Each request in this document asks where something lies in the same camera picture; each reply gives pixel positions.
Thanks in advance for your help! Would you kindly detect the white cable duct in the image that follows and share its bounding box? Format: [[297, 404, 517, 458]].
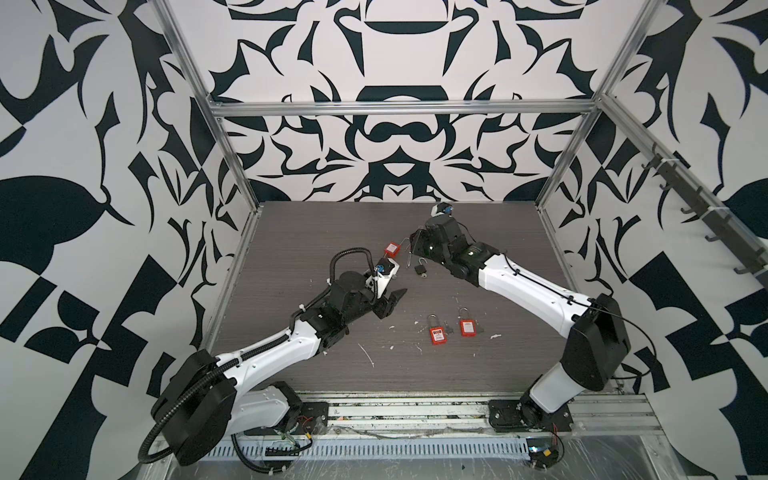
[[203, 436, 532, 462]]

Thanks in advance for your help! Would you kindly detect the black padlock right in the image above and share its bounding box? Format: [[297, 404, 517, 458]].
[[414, 258, 427, 278]]

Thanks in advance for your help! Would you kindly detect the aluminium cage frame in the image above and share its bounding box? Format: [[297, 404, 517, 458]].
[[158, 1, 649, 350]]

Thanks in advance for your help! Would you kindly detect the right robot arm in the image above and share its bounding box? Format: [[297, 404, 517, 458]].
[[409, 203, 631, 432]]

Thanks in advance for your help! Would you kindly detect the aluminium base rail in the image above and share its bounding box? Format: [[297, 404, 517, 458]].
[[300, 391, 664, 436]]

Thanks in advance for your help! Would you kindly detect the red padlock long shackle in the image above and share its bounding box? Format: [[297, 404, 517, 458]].
[[458, 307, 478, 337]]

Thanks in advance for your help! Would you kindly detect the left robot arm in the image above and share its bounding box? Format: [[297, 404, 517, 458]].
[[138, 257, 405, 466]]

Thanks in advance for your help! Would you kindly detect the grey hook rack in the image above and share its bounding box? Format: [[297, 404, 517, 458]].
[[643, 142, 767, 290]]

